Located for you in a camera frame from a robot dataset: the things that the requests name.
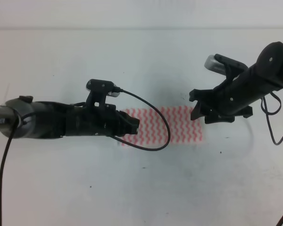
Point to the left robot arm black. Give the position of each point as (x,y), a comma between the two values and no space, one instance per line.
(52,120)

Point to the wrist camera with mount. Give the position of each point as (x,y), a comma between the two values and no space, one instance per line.
(99,90)
(225,66)

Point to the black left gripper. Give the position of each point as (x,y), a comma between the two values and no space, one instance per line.
(86,121)

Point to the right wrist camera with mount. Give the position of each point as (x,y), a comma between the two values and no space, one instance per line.
(225,66)

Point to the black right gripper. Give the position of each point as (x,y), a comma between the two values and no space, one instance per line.
(223,104)

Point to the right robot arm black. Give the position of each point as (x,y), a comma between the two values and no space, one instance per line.
(267,72)

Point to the pink white wavy striped towel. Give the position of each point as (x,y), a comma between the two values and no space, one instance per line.
(152,131)

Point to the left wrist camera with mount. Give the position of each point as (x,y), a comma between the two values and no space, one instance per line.
(99,90)

